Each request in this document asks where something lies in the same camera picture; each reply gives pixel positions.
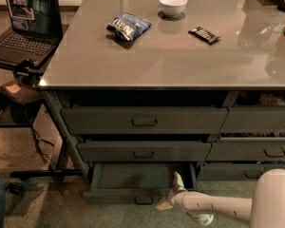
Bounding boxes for blue chip bag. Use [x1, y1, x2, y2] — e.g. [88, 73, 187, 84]
[106, 12, 151, 41]

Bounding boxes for white ceramic bowl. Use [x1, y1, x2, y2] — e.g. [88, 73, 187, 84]
[159, 0, 187, 17]

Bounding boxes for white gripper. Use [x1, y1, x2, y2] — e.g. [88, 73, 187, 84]
[155, 172, 194, 212]

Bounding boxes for grey drawer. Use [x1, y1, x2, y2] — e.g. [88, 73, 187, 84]
[84, 162, 196, 205]
[196, 163, 285, 181]
[207, 138, 285, 162]
[61, 106, 228, 134]
[77, 141, 211, 162]
[220, 106, 285, 133]

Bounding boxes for black open laptop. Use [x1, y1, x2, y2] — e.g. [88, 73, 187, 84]
[0, 0, 63, 68]

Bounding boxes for grey cabinet frame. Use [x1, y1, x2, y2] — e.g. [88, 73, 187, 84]
[45, 88, 285, 175]

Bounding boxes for black candy bar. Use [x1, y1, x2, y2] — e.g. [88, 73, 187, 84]
[188, 27, 219, 45]

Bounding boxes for black cable on floor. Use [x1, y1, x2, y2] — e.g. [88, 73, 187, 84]
[31, 128, 58, 168]

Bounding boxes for black bag with note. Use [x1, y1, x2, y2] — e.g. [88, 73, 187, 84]
[0, 77, 43, 123]

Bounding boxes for black laptop stand cart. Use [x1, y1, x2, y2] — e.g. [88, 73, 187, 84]
[0, 24, 84, 180]

